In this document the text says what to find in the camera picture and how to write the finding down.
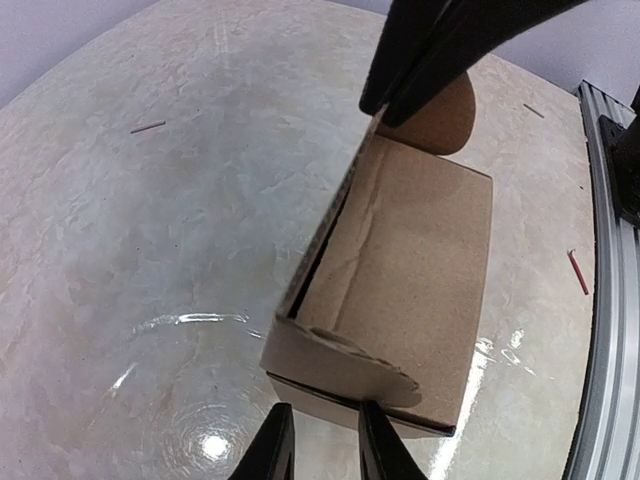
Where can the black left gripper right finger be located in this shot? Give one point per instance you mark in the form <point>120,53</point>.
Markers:
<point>383,455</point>

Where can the brown cardboard box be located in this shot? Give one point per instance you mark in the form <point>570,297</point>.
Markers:
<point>386,301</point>

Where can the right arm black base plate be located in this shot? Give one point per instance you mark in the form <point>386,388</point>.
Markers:
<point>621,147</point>

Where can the front aluminium frame rail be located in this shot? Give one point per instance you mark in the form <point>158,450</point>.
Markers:
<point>606,439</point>

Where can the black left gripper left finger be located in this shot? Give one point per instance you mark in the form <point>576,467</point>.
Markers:
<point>271,454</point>

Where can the dark stick at right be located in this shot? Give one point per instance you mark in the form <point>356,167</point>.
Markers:
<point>533,110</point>

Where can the thin stick near back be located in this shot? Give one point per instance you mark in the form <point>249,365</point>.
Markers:
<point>147,127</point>

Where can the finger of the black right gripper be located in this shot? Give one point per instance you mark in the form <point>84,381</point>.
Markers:
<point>408,69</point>
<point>467,31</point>

